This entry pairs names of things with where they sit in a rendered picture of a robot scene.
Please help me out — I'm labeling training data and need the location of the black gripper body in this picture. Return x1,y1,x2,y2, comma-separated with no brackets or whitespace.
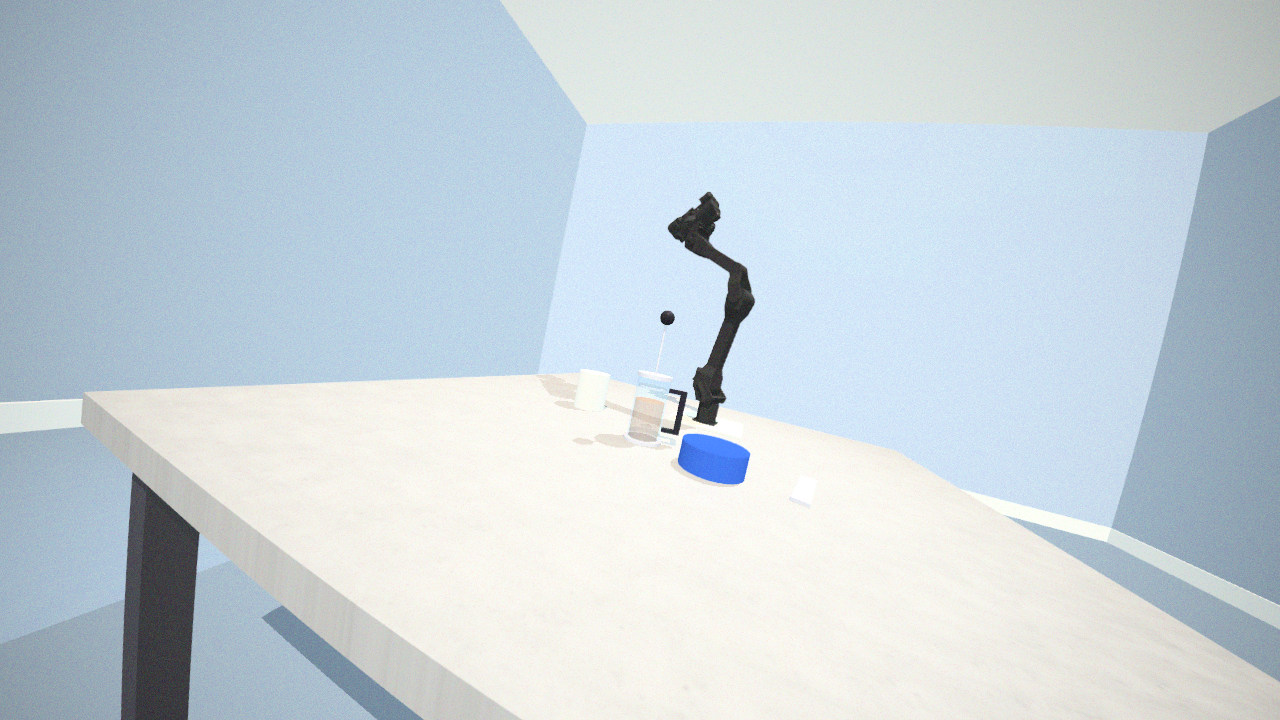
668,192,719,240

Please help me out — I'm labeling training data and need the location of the blue short cylinder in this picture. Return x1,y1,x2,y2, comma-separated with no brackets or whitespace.
678,434,750,484

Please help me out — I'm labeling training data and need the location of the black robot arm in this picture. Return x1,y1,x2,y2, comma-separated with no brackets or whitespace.
675,200,755,427

